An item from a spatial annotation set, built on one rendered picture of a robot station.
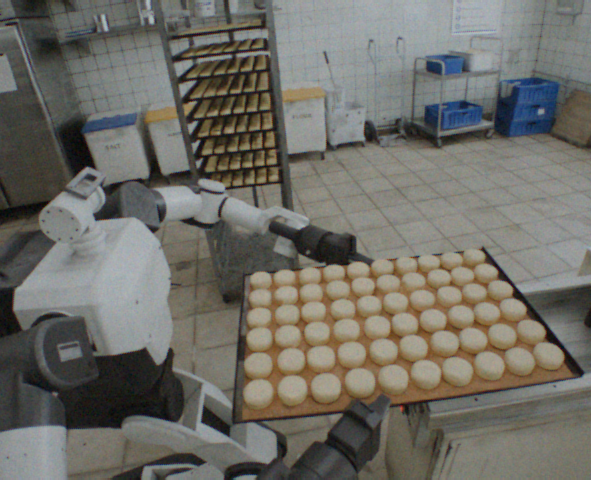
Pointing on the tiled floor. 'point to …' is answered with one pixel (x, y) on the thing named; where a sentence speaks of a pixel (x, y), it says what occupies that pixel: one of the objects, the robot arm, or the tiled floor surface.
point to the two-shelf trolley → (464, 100)
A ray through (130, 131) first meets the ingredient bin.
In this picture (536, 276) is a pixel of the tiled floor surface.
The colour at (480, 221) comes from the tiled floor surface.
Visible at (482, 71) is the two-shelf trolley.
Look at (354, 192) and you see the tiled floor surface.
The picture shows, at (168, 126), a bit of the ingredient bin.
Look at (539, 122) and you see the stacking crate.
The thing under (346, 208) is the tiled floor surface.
